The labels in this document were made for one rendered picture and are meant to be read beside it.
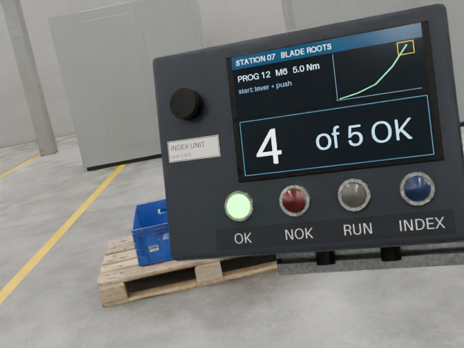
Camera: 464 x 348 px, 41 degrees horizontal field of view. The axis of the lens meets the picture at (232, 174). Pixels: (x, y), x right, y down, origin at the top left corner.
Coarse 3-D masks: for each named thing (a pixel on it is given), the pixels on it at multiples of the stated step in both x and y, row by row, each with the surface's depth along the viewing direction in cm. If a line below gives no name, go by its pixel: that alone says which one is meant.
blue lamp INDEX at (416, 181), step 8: (408, 176) 49; (416, 176) 48; (424, 176) 48; (400, 184) 49; (408, 184) 48; (416, 184) 48; (424, 184) 48; (432, 184) 48; (400, 192) 49; (408, 192) 48; (416, 192) 48; (424, 192) 48; (432, 192) 48; (408, 200) 49; (416, 200) 48; (424, 200) 48
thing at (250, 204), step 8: (240, 192) 53; (232, 200) 53; (240, 200) 53; (248, 200) 53; (224, 208) 54; (232, 208) 53; (240, 208) 53; (248, 208) 53; (232, 216) 54; (240, 216) 53; (248, 216) 53
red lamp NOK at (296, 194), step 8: (288, 192) 52; (296, 192) 51; (304, 192) 51; (280, 200) 52; (288, 200) 51; (296, 200) 51; (304, 200) 51; (288, 208) 51; (296, 208) 51; (304, 208) 51; (296, 216) 52
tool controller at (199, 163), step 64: (192, 64) 55; (256, 64) 53; (320, 64) 51; (384, 64) 49; (448, 64) 48; (192, 128) 55; (320, 128) 51; (384, 128) 49; (448, 128) 48; (192, 192) 55; (256, 192) 53; (320, 192) 51; (384, 192) 50; (448, 192) 48; (192, 256) 55; (320, 256) 57; (384, 256) 55
